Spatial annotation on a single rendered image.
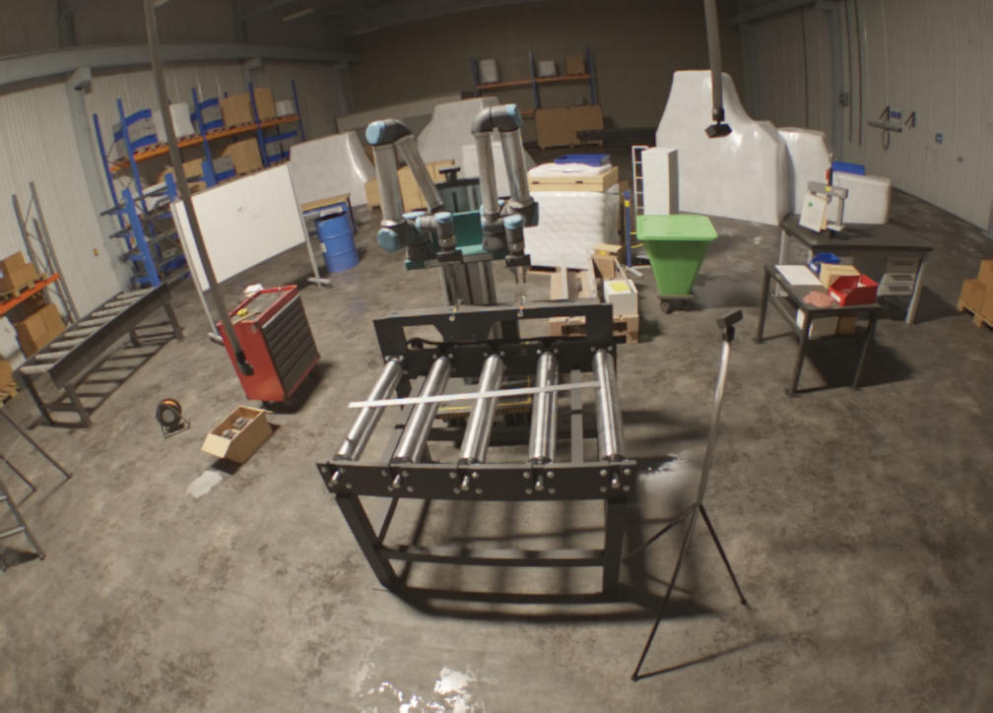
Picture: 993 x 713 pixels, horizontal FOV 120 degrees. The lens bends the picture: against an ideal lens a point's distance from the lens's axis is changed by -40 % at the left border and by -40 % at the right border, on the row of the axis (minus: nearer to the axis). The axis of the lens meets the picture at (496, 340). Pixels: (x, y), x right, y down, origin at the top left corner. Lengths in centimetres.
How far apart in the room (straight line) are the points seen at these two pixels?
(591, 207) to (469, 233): 283
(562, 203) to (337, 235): 371
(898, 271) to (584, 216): 359
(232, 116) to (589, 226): 1184
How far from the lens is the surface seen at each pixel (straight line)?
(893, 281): 541
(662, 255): 468
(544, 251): 594
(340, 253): 775
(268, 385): 429
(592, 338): 256
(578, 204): 557
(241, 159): 1513
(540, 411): 213
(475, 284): 311
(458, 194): 295
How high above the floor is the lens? 222
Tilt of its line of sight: 29 degrees down
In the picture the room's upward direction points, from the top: 8 degrees counter-clockwise
